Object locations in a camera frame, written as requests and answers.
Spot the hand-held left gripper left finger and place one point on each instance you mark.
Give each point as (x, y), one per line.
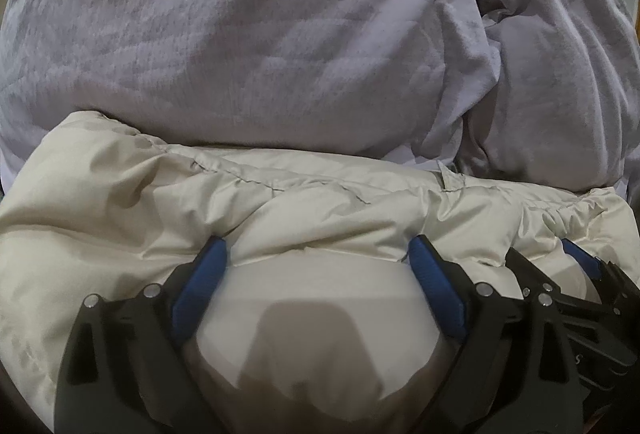
(197, 289)

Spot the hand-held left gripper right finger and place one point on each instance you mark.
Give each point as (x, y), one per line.
(437, 289)

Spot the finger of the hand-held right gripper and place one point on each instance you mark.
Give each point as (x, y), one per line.
(582, 259)
(530, 271)

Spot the beige puffer jacket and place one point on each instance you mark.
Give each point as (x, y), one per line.
(125, 194)

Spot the purple duvet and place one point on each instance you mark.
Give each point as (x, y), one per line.
(250, 39)

